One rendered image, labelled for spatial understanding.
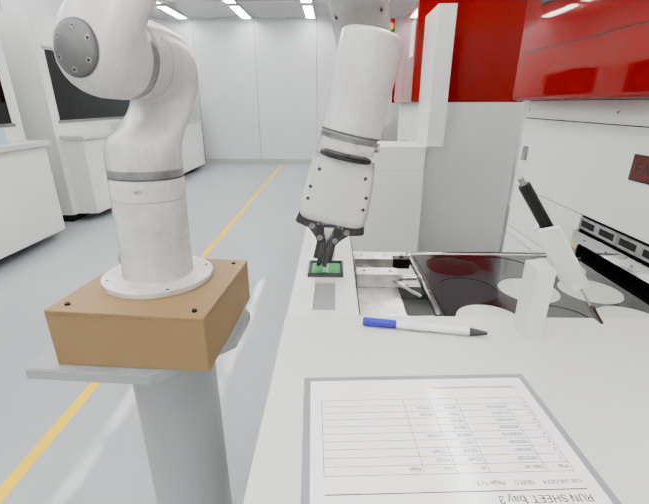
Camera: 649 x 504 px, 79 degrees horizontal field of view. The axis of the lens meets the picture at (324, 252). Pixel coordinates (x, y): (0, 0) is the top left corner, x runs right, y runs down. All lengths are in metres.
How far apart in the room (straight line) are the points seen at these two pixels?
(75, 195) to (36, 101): 0.96
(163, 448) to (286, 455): 0.60
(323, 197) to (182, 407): 0.49
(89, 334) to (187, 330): 0.16
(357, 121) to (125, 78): 0.32
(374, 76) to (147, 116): 0.38
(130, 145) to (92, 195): 4.29
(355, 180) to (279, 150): 8.11
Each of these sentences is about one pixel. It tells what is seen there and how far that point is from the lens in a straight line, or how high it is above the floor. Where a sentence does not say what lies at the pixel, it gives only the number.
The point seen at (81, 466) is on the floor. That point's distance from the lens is 1.82.
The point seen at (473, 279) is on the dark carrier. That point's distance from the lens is 0.80.
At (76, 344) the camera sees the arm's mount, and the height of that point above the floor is 0.86.
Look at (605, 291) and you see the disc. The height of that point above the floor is 0.90.
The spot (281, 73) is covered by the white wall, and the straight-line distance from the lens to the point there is 8.62.
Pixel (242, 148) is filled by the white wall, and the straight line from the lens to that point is 8.81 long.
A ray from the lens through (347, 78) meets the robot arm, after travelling 0.55.
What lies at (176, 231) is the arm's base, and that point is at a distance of 0.71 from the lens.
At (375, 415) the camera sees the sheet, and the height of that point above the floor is 0.97.
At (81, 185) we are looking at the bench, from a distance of 5.00.
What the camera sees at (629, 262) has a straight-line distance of 0.93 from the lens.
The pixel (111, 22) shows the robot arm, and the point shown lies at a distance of 0.64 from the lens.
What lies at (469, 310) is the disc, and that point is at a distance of 0.68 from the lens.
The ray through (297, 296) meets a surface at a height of 0.96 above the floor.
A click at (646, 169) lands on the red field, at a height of 1.10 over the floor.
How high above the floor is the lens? 1.21
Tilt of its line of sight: 21 degrees down
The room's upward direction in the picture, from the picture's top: straight up
